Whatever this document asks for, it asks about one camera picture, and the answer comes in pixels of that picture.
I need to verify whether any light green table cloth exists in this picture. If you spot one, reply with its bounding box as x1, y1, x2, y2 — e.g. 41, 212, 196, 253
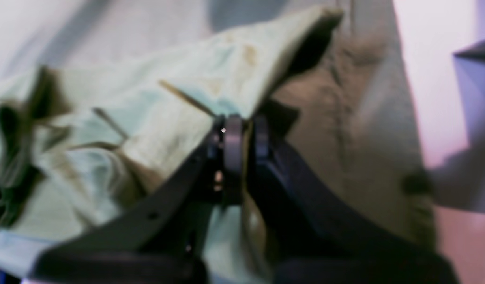
0, 0, 485, 284

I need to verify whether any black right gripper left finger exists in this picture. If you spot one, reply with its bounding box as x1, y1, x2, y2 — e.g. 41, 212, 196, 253
29, 117, 225, 284

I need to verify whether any light green T-shirt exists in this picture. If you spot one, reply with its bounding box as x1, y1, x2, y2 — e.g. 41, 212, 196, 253
0, 0, 436, 277

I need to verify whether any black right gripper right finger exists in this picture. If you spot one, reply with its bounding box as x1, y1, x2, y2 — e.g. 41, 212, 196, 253
223, 115, 458, 284

